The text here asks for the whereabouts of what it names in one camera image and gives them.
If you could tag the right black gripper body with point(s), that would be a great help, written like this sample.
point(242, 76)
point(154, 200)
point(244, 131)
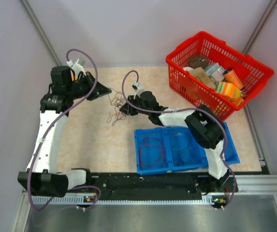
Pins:
point(134, 111)

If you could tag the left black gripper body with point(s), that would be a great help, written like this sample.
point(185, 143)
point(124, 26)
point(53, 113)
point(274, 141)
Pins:
point(83, 86)

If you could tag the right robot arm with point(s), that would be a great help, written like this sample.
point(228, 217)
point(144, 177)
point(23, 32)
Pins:
point(208, 131)

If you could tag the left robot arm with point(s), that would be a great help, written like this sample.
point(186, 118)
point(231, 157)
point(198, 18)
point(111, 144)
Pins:
point(41, 177)

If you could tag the blue three-compartment plastic tray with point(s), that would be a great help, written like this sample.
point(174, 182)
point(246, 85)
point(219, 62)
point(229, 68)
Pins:
point(168, 149)

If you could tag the brown cardboard box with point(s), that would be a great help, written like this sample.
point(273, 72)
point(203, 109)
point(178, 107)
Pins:
point(201, 75)

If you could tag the brown round lid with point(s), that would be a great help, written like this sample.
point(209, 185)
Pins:
point(197, 61)

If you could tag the pale blue packet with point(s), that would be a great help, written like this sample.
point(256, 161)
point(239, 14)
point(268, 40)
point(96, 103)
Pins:
point(215, 72)

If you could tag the striped colourful sponge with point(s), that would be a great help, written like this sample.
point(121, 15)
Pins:
point(230, 92)

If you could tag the orange cylindrical can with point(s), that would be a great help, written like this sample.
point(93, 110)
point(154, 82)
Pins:
point(232, 78)

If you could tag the red plastic shopping basket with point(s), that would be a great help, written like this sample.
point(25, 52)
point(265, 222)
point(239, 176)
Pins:
point(253, 74)

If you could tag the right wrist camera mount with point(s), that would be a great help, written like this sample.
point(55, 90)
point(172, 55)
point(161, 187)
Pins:
point(138, 89)

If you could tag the left aluminium corner post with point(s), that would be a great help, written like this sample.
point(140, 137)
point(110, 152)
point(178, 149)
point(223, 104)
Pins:
point(40, 31)

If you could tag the aluminium corner post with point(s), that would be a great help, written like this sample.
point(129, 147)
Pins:
point(40, 31)
point(272, 5)

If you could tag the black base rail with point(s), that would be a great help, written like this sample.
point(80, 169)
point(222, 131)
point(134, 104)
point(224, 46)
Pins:
point(169, 186)

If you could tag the right aluminium corner post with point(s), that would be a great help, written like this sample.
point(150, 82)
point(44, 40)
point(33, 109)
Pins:
point(272, 5)

